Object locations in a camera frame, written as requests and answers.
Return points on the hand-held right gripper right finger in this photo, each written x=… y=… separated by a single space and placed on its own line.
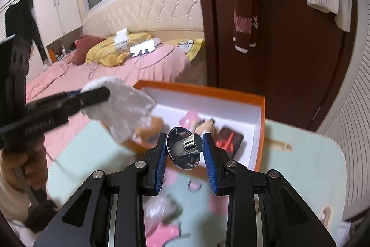
x=209 y=166

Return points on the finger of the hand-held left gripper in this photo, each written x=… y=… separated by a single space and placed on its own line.
x=55 y=101
x=95 y=93

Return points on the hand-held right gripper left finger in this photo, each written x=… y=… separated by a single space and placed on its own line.
x=161 y=166

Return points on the shiny chrome metal cap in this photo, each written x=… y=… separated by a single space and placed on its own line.
x=185 y=148

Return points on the white fuzzy cloth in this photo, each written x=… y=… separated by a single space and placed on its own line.
x=121 y=108

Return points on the orange cardboard box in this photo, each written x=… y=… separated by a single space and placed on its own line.
x=237 y=116

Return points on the person's left forearm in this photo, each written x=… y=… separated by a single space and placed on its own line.
x=11 y=195

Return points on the light green desktop table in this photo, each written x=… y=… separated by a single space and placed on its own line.
x=289 y=177

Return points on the person's left hand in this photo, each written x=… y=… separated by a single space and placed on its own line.
x=36 y=166

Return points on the pink blanket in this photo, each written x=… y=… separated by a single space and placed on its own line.
x=115 y=72

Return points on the brown box in clear wrap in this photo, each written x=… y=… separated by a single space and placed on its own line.
x=229 y=140

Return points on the small beige figurine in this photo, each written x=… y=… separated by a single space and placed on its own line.
x=206 y=127

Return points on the yellow blanket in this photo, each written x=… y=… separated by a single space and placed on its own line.
x=104 y=55

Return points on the tan round plush toy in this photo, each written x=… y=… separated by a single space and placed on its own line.
x=153 y=126

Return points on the orange bottle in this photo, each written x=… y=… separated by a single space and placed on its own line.
x=52 y=57

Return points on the dark red pillow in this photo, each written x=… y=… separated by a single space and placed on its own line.
x=83 y=50

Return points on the pink plastic item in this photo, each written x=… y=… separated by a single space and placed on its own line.
x=189 y=118

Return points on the white tissue pack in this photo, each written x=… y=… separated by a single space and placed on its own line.
x=121 y=38

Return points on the white plastic device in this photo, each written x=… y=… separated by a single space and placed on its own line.
x=144 y=47

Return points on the black garment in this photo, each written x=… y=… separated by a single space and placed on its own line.
x=20 y=15

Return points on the white wardrobe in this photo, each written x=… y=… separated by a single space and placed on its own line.
x=57 y=4

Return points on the cream tufted headboard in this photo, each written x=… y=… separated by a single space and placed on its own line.
x=159 y=4

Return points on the yellow cartoon pillow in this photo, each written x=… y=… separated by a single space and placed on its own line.
x=196 y=48

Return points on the dark brown door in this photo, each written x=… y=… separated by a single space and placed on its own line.
x=289 y=61

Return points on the red striped scarf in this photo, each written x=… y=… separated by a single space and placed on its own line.
x=242 y=18

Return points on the white louvered panel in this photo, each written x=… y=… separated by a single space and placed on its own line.
x=355 y=119

